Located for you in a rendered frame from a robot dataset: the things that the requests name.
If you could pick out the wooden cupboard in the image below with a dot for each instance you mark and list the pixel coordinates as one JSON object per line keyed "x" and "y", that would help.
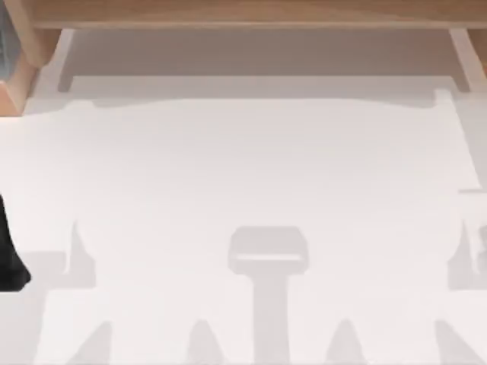
{"x": 266, "y": 13}

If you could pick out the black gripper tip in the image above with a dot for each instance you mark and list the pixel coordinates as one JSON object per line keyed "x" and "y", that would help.
{"x": 10, "y": 262}

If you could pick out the pale wooden drawer front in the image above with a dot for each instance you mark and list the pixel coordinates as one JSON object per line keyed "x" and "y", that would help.
{"x": 15, "y": 85}

